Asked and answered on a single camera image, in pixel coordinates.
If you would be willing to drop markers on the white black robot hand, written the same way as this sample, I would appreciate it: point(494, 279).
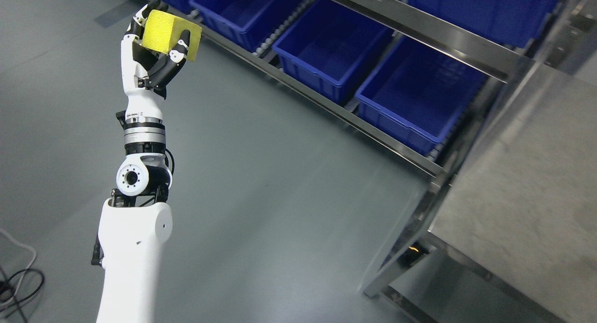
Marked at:
point(145, 70)

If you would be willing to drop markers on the yellow foam block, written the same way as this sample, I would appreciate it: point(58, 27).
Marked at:
point(163, 31)

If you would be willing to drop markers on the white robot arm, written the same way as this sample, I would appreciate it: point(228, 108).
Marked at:
point(136, 220)

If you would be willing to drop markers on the metal shelf rack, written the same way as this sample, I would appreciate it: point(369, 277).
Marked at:
point(564, 40)

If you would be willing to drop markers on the stainless steel table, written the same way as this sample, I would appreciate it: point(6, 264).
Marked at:
point(521, 211)

